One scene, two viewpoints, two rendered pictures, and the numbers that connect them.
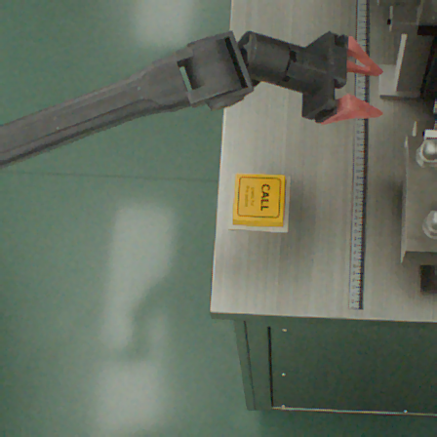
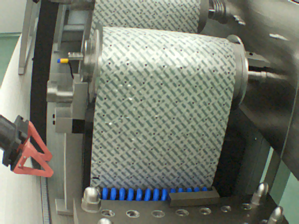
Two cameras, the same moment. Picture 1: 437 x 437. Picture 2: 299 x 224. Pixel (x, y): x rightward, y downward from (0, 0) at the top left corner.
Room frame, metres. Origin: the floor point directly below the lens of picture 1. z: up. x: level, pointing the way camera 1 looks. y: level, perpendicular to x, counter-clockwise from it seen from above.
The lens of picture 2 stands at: (-0.04, -0.07, 1.48)
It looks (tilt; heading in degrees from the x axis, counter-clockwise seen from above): 22 degrees down; 333
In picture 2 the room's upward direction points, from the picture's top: 8 degrees clockwise
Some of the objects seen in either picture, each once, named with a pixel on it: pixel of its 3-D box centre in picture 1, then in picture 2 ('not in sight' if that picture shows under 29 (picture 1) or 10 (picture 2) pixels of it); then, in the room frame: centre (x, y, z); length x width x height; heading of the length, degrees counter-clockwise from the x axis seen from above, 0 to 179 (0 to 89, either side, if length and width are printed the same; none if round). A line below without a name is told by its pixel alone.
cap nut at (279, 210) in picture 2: not in sight; (277, 216); (0.38, -0.59, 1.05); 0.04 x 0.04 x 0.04
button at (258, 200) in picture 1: (258, 200); not in sight; (0.57, -0.06, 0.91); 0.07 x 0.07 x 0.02; 77
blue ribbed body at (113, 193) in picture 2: not in sight; (157, 197); (0.56, -0.43, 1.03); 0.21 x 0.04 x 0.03; 77
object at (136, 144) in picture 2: not in sight; (159, 151); (0.59, -0.43, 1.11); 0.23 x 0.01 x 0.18; 77
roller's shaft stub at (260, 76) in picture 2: not in sight; (248, 73); (0.61, -0.61, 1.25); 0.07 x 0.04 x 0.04; 77
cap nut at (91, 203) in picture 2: (430, 150); (91, 198); (0.55, -0.29, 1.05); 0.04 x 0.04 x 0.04
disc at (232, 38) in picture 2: not in sight; (231, 71); (0.62, -0.57, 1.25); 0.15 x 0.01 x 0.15; 167
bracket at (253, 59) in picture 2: not in sight; (253, 58); (0.61, -0.62, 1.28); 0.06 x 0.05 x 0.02; 77
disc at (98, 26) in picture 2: not in sight; (94, 60); (0.67, -0.32, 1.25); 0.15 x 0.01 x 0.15; 167
